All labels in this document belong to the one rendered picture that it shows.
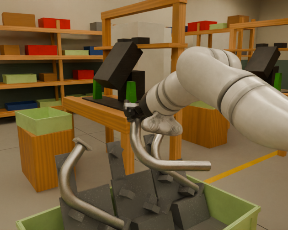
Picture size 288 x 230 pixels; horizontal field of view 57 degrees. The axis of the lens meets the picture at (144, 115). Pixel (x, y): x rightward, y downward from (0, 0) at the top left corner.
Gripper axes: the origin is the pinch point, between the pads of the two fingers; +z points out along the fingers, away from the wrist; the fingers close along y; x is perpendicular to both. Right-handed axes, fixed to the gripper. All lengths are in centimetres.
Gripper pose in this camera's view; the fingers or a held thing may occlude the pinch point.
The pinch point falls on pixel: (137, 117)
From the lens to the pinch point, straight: 71.2
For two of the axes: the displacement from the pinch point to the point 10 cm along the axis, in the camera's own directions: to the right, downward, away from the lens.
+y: -9.2, -1.8, -3.6
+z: -4.0, 2.6, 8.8
